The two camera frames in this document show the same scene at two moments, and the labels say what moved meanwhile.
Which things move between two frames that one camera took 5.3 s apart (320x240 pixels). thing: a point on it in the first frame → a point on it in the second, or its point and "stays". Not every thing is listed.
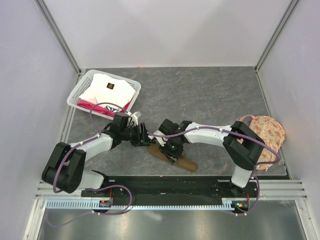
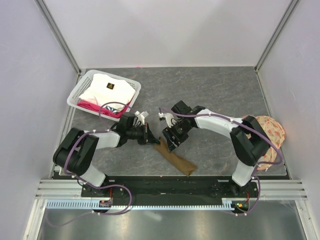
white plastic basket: x=105 y=94 stays
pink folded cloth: x=91 y=106 stays
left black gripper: x=142 y=139 stays
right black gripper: x=173 y=156 → x=169 y=132
